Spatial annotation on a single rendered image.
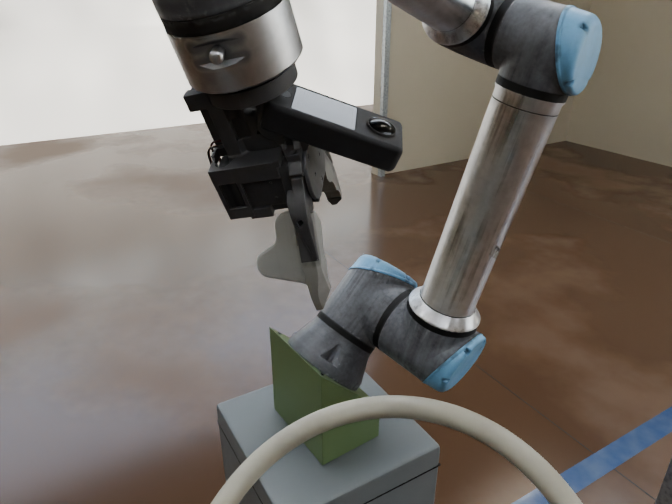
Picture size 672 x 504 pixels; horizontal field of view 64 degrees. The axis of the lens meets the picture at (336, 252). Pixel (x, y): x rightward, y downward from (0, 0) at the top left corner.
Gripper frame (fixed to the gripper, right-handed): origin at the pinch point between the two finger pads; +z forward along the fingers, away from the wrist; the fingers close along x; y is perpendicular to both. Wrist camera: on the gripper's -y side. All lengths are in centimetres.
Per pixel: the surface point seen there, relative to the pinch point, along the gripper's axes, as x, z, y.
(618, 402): -106, 222, -79
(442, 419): 3.0, 28.9, -7.5
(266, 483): -6, 71, 33
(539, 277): -227, 262, -64
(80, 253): -235, 196, 269
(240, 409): -27, 76, 45
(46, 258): -225, 188, 288
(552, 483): 11.6, 28.3, -19.3
